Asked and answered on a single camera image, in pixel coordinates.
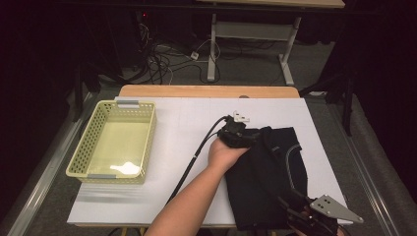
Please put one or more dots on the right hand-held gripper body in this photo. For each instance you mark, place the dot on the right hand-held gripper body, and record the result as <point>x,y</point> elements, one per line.
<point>334,209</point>

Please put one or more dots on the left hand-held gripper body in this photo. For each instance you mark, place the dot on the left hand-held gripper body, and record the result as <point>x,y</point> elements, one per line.
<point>236,132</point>

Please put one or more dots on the black sleeveless vest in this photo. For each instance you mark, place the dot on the black sleeveless vest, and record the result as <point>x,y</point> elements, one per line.
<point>262,183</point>

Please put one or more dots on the pale yellow plastic basket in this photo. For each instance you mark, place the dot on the pale yellow plastic basket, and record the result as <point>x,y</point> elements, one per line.
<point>114,144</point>

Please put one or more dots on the person's right hand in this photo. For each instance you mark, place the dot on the person's right hand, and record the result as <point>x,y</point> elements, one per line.
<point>340,232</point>

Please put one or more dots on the person's left hand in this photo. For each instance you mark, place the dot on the person's left hand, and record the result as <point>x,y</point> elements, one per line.
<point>226,155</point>

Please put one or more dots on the white table cover sheet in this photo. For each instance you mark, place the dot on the white table cover sheet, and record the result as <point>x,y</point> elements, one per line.
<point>183,114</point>

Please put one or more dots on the white power adapter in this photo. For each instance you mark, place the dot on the white power adapter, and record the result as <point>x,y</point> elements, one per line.
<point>194,55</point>

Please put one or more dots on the black metal stand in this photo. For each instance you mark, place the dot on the black metal stand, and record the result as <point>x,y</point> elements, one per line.
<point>347,105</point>
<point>78,95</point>

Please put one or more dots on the white-framed desk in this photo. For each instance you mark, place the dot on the white-framed desk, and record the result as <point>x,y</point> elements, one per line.
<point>252,31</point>

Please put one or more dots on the metal floor rail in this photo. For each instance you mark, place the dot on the metal floor rail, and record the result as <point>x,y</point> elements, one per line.
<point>367,177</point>
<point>49,170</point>

